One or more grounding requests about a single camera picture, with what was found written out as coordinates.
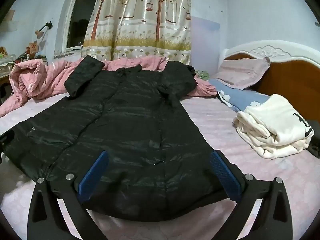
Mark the dark cloth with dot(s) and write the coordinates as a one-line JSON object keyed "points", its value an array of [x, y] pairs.
{"points": [[315, 142]]}

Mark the pile of desk clutter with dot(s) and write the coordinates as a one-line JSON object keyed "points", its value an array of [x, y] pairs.
{"points": [[25, 55]]}

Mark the folded white sweatshirt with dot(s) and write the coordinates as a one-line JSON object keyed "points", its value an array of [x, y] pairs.
{"points": [[270, 127]]}

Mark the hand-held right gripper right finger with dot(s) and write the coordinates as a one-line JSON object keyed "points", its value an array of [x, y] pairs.
{"points": [[223, 175]]}

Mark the pink striped quilt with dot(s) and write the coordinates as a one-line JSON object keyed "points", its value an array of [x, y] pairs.
{"points": [[37, 80]]}

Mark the black puffer coat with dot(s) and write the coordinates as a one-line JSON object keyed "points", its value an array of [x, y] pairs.
{"points": [[125, 117]]}

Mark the blue floral pillow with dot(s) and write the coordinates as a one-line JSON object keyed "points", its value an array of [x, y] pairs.
{"points": [[240, 97]]}

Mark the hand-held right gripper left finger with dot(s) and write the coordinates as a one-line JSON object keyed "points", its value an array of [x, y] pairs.
{"points": [[93, 175]]}

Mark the pink pillow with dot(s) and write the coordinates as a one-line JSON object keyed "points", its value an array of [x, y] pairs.
{"points": [[240, 72]]}

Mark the white and wooden headboard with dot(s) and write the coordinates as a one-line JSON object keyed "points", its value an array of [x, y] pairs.
{"points": [[287, 80]]}

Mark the wall lamp with pink shade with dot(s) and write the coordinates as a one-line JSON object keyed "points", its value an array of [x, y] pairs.
{"points": [[38, 34]]}

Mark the white framed window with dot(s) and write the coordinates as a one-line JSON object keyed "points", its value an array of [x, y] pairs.
{"points": [[80, 22]]}

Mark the tree print curtain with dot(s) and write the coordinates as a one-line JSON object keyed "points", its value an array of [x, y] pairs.
{"points": [[137, 17]]}

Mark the green cloth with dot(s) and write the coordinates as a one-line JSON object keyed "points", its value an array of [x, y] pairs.
{"points": [[202, 75]]}

